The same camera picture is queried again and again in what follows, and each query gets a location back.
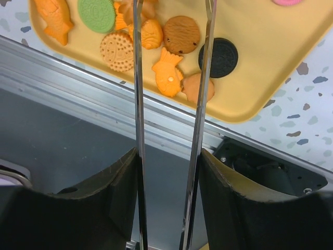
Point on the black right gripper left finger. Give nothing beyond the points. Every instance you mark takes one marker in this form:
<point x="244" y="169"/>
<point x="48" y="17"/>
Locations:
<point x="96" y="213"/>

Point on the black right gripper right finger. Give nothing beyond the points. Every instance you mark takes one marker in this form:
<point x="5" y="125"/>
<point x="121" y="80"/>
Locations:
<point x="242" y="214"/>

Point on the metal tongs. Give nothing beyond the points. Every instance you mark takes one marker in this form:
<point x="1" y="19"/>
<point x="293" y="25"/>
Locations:
<point x="193" y="173"/>

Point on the swirl butter cookie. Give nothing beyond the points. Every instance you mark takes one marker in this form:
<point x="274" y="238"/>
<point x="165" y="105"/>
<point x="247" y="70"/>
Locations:
<point x="124" y="12"/>

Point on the brown round cookie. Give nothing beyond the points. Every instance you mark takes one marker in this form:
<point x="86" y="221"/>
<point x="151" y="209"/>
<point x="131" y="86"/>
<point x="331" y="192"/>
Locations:
<point x="191" y="86"/>

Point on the orange fish cookie right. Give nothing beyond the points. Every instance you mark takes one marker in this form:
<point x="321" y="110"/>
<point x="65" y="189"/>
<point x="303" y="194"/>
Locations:
<point x="168" y="77"/>

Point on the orange fish cookie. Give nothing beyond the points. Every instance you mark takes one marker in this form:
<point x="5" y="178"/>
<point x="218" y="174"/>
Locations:
<point x="168" y="77"/>
<point x="152" y="34"/>
<point x="56" y="14"/>

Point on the black sandwich cookie right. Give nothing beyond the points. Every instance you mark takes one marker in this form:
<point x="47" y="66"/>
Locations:
<point x="224" y="58"/>

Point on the yellow plastic tray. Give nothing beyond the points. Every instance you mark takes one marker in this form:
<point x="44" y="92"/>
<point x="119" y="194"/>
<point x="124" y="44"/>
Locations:
<point x="271" y="42"/>

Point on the round beige dotted cookie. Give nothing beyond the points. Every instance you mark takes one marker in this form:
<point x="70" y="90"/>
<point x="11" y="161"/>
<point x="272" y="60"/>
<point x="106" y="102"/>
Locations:
<point x="116" y="50"/>

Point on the chocolate chip cookie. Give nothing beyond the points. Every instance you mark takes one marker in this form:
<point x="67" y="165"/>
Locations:
<point x="181" y="35"/>

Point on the orange fish cookie middle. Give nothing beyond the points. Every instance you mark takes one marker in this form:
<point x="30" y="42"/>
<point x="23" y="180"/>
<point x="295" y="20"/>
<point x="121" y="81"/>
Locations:
<point x="152" y="34"/>

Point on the green sandwich cookie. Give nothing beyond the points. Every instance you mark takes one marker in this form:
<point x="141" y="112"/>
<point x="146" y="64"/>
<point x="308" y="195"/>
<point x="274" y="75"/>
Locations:
<point x="97" y="15"/>

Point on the orange fish cookie left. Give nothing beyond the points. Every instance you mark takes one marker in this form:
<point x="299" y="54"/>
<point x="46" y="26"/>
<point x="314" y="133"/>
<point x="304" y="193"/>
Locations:
<point x="56" y="14"/>

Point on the pink sandwich cookie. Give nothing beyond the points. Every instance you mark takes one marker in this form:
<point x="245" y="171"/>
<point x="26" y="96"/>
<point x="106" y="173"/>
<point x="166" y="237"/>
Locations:
<point x="286" y="2"/>

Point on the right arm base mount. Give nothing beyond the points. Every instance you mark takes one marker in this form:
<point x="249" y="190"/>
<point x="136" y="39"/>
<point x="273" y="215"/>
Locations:
<point x="268" y="170"/>

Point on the aluminium frame rail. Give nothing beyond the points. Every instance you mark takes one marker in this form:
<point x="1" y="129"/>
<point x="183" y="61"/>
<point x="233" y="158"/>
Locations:
<point x="57" y="84"/>

